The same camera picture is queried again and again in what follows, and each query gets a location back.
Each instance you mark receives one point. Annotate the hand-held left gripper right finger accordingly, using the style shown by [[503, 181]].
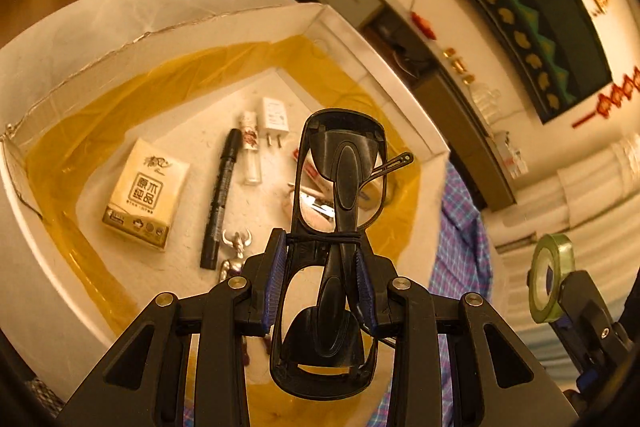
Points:
[[366, 297]]

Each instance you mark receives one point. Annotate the white card box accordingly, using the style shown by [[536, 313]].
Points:
[[510, 154]]

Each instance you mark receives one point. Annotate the tissue pack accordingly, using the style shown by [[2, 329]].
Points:
[[145, 197]]

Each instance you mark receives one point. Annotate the grey television cabinet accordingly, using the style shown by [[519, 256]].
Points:
[[450, 107]]

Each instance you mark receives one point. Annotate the black marker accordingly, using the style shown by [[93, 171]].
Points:
[[222, 197]]

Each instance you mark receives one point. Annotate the plaid cloth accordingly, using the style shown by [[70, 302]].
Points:
[[460, 257]]

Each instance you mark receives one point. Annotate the black glasses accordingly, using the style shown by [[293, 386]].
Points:
[[345, 177]]

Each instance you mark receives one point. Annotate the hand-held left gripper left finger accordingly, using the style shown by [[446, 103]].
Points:
[[277, 282]]

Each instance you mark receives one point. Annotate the red fruit plate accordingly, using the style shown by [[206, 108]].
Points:
[[424, 24]]

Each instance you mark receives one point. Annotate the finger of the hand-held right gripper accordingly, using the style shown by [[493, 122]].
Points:
[[585, 302]]

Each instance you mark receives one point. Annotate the white foam box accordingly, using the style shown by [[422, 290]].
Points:
[[150, 32]]

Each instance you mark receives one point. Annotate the small glass spray bottle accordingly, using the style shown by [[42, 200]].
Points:
[[251, 147]]

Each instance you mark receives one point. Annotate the red knot ornament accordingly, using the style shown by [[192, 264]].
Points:
[[607, 102]]

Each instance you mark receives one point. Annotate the white charger plug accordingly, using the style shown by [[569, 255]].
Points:
[[275, 117]]

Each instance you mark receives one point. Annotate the glass jars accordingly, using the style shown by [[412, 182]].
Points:
[[485, 99]]

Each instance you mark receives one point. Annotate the green tape roll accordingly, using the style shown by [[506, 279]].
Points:
[[565, 257]]

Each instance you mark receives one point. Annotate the white ribbed appliance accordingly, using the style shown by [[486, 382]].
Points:
[[590, 192]]

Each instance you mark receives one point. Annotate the amber tea cups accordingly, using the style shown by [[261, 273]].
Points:
[[457, 64]]

